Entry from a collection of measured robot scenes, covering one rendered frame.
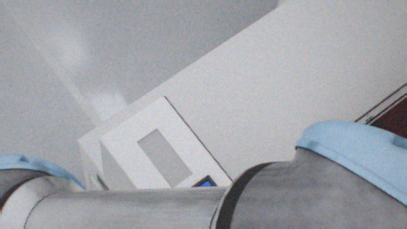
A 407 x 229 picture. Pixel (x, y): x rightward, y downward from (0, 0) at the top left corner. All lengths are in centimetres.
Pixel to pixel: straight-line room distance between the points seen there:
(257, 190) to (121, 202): 16
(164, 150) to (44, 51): 116
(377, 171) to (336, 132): 4
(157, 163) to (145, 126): 5
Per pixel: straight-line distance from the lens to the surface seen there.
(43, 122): 206
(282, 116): 119
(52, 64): 211
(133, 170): 99
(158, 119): 102
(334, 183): 51
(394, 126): 113
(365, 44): 126
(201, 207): 60
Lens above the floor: 190
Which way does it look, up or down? 68 degrees down
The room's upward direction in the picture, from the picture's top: 11 degrees clockwise
